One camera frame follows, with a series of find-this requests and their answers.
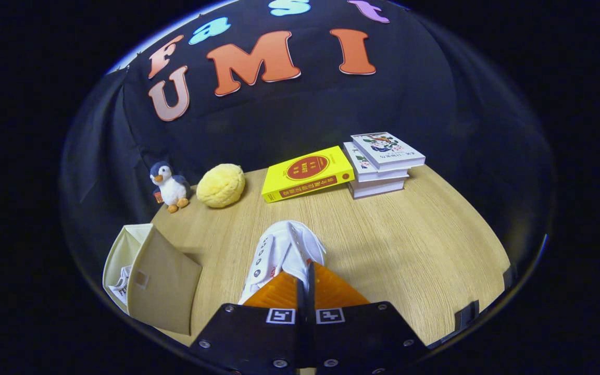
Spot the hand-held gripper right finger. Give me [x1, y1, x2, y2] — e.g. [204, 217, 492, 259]
[308, 262, 428, 375]

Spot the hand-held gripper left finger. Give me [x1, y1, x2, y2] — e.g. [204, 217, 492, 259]
[191, 270, 308, 375]

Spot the white striped canvas shoe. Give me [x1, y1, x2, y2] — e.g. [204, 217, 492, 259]
[237, 220, 327, 305]
[107, 266, 133, 308]

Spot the beige fabric storage box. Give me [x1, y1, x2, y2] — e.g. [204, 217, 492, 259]
[103, 224, 203, 335]

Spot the yellow plush bun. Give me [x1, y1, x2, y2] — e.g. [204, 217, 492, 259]
[196, 164, 246, 209]

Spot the yellow book with red circle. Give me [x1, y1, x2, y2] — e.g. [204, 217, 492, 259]
[261, 145, 356, 203]

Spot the penguin plush toy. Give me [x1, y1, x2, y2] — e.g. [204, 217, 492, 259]
[149, 161, 192, 214]

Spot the white book with colourful cover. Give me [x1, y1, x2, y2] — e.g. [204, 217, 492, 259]
[351, 132, 426, 172]

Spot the black table edge bracket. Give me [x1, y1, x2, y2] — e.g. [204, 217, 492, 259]
[455, 300, 480, 330]

